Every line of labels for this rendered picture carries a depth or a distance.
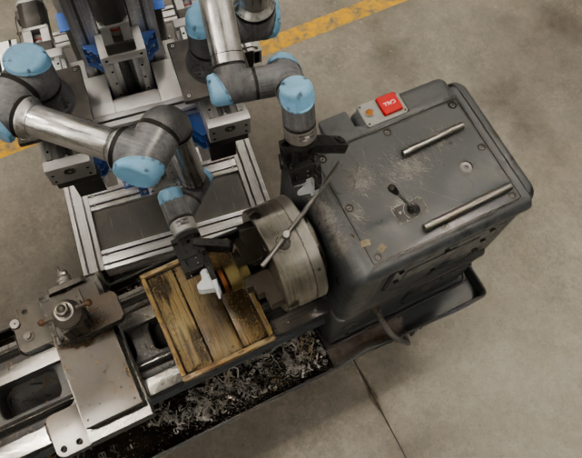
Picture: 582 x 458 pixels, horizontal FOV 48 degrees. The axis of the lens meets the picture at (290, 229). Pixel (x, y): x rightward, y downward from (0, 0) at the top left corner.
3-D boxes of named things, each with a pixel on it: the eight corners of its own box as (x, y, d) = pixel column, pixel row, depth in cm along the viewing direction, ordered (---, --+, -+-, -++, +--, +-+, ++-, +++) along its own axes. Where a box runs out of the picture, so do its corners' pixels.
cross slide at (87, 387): (93, 274, 198) (90, 270, 193) (144, 404, 184) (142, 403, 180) (40, 297, 194) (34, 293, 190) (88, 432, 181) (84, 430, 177)
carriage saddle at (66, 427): (103, 277, 204) (99, 271, 198) (158, 414, 189) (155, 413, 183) (9, 317, 198) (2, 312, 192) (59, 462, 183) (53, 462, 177)
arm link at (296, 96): (308, 67, 142) (318, 92, 137) (310, 105, 151) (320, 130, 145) (272, 75, 141) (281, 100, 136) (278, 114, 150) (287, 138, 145)
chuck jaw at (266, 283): (278, 262, 182) (297, 297, 177) (279, 270, 187) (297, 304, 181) (242, 278, 180) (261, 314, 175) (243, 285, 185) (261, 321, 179)
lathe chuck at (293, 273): (266, 216, 205) (273, 184, 175) (309, 306, 199) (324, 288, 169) (240, 228, 204) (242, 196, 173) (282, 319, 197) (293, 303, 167)
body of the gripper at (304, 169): (280, 170, 162) (274, 134, 152) (310, 157, 163) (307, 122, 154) (292, 190, 157) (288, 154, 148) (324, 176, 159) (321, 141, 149)
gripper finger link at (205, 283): (204, 304, 180) (192, 275, 183) (223, 296, 181) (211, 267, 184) (203, 302, 177) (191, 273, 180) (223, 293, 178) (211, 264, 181)
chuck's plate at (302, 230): (276, 213, 206) (284, 179, 176) (320, 302, 200) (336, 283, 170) (266, 216, 205) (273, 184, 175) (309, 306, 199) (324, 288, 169)
